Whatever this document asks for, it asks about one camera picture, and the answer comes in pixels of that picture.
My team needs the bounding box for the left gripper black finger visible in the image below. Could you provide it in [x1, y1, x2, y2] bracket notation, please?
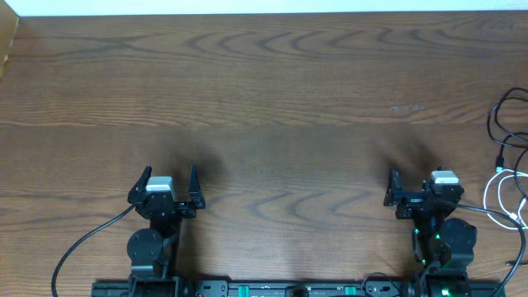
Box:
[127, 166, 152, 205]
[188, 165, 205, 210]

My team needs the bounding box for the white usb cable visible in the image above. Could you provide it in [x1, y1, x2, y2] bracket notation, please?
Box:
[482, 167, 528, 231]

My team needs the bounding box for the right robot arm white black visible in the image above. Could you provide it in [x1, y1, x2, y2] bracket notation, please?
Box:
[384, 168, 477, 285]

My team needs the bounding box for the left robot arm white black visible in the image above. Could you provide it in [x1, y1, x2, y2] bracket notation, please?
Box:
[127, 166, 205, 281]

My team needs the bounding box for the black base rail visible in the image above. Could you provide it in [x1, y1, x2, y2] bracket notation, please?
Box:
[90, 276, 505, 297]

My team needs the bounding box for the right camera cable black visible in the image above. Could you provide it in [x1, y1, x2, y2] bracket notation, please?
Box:
[436, 197, 528, 297]

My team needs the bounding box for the camera cable black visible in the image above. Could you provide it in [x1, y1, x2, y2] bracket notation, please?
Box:
[436, 197, 528, 297]
[51, 204, 137, 297]

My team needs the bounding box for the left camera cable black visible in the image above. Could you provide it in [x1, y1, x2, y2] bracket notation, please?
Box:
[51, 204, 137, 297]

